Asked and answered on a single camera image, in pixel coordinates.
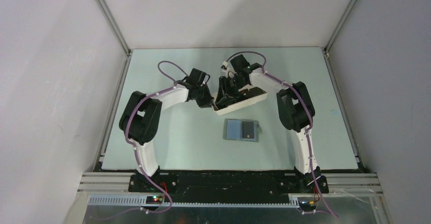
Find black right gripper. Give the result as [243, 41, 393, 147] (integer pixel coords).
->
[215, 76, 247, 106]

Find white plastic bin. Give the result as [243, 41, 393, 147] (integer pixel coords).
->
[212, 85, 268, 115]

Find black credit card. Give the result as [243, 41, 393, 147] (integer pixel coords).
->
[237, 87, 265, 103]
[241, 121, 255, 140]

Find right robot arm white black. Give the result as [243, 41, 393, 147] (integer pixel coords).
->
[213, 51, 320, 193]

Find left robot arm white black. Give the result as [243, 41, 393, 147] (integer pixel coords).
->
[119, 68, 213, 192]

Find black credit card in bin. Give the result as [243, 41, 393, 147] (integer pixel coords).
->
[237, 87, 265, 103]

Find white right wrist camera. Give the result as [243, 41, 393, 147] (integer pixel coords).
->
[221, 61, 229, 72]

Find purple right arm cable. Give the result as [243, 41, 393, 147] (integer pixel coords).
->
[226, 51, 339, 218]

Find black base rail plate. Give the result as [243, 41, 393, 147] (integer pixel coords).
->
[128, 170, 329, 204]

